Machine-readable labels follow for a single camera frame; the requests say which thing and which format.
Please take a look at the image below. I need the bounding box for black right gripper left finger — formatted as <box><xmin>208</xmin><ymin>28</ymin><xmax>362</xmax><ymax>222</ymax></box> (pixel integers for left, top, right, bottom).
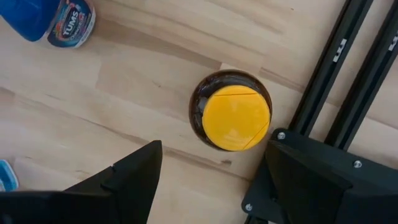
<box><xmin>63</xmin><ymin>139</ymin><xmax>163</xmax><ymax>224</ymax></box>

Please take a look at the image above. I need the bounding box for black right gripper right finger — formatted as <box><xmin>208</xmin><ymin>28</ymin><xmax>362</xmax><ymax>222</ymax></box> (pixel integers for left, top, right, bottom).
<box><xmin>265</xmin><ymin>141</ymin><xmax>354</xmax><ymax>224</ymax></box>

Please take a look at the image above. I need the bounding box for brown bottle yellow cap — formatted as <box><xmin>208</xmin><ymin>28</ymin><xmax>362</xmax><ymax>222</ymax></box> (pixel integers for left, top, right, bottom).
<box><xmin>188</xmin><ymin>69</ymin><xmax>274</xmax><ymax>152</ymax></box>

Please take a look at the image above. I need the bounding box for white bottle blue-striped label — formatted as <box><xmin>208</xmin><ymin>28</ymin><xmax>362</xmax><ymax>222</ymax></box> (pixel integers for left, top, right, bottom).
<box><xmin>0</xmin><ymin>159</ymin><xmax>19</xmax><ymax>192</ymax></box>

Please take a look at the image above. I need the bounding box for blue-capped Tums bottle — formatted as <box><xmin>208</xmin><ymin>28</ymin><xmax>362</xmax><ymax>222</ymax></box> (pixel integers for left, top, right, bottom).
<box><xmin>0</xmin><ymin>0</ymin><xmax>96</xmax><ymax>49</ymax></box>

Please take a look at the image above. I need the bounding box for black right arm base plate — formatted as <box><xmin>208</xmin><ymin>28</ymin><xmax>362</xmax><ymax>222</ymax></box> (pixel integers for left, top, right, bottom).
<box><xmin>241</xmin><ymin>128</ymin><xmax>398</xmax><ymax>220</ymax></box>

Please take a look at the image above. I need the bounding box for black aluminium table frame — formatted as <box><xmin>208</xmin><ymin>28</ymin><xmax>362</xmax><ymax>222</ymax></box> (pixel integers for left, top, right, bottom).
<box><xmin>288</xmin><ymin>0</ymin><xmax>398</xmax><ymax>152</ymax></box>

